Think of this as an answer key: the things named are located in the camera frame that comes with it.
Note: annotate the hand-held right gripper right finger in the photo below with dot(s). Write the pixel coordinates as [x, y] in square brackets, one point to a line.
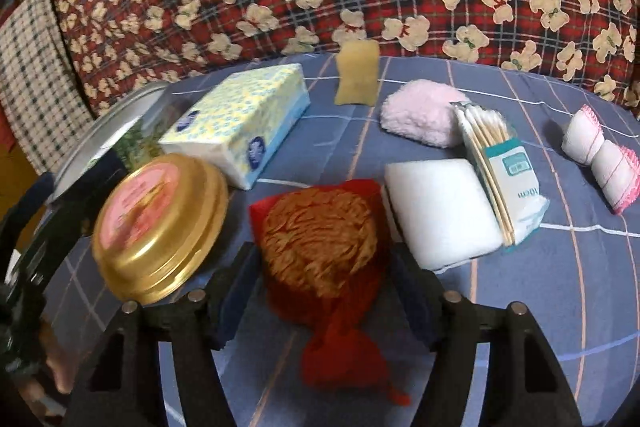
[412, 297]

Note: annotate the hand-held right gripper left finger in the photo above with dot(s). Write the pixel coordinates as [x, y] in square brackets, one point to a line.
[237, 297]

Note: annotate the white sponge block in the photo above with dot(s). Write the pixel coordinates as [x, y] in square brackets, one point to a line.
[435, 207]

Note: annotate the red mesh bag with scrubber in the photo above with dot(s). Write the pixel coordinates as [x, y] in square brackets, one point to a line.
[320, 237]

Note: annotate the cotton swab pack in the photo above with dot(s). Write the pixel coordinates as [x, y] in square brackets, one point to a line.
[515, 187]

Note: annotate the round metal tin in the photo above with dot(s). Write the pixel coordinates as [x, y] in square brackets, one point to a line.
[100, 142]

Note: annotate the pink fluffy cloth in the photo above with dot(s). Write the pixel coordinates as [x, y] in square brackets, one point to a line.
[420, 112]

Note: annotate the yellow sponge block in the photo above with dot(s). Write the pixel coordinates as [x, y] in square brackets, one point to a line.
[356, 77]

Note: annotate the white towel bundle pink edge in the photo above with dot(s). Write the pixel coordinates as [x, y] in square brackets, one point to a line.
[600, 157]

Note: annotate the person's left hand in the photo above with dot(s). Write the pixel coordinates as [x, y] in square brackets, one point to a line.
[59, 364]

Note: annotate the gold tin lid pink label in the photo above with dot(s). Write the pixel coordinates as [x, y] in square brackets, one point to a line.
[155, 217]

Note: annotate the blue plaid bedsheet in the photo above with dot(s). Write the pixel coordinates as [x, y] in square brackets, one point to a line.
[575, 282]

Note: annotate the yellow-dotted tissue pack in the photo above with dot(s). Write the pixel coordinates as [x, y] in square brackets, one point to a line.
[230, 122]

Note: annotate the checked cloth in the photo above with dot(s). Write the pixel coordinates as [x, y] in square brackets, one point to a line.
[35, 82]

